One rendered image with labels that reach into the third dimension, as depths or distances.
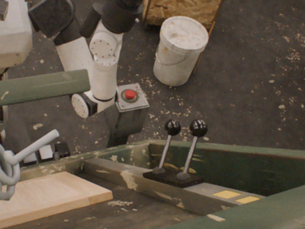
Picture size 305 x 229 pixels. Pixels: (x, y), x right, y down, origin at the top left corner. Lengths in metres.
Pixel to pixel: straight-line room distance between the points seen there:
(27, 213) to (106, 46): 0.44
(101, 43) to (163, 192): 0.42
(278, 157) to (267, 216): 0.58
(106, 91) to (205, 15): 2.08
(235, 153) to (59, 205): 0.43
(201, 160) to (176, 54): 1.63
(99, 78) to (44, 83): 0.91
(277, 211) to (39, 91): 0.24
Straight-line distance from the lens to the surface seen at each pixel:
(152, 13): 3.28
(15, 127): 2.54
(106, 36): 1.19
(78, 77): 0.41
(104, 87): 1.32
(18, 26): 1.34
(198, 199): 0.84
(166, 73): 3.03
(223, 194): 0.80
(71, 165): 1.56
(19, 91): 0.40
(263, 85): 3.38
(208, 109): 3.05
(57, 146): 1.76
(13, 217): 1.05
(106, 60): 1.29
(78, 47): 1.39
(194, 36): 2.94
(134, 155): 1.62
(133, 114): 1.72
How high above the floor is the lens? 2.23
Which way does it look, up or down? 50 degrees down
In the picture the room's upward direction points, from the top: 19 degrees clockwise
